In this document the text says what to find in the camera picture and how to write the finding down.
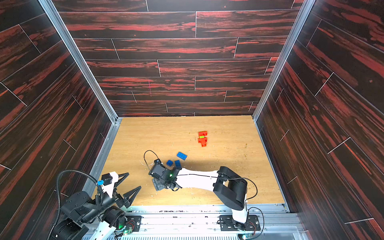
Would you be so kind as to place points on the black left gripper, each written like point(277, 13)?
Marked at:
point(124, 200)

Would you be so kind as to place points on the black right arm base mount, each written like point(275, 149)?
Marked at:
point(227, 224)

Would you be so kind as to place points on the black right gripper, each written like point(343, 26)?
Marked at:
point(156, 183)

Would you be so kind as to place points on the aluminium frame rail right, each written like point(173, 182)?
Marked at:
point(287, 48)

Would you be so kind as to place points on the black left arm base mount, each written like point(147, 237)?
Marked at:
point(133, 224)

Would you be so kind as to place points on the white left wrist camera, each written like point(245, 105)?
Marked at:
point(107, 183)

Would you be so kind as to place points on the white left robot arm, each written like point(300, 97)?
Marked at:
point(80, 210)

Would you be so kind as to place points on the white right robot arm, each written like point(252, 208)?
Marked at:
point(228, 186)

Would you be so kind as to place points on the aluminium front base rails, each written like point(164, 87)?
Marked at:
point(200, 223)

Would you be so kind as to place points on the blue long brick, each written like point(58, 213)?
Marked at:
point(178, 164)
point(182, 156)

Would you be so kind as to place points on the small blue square brick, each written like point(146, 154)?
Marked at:
point(170, 163)

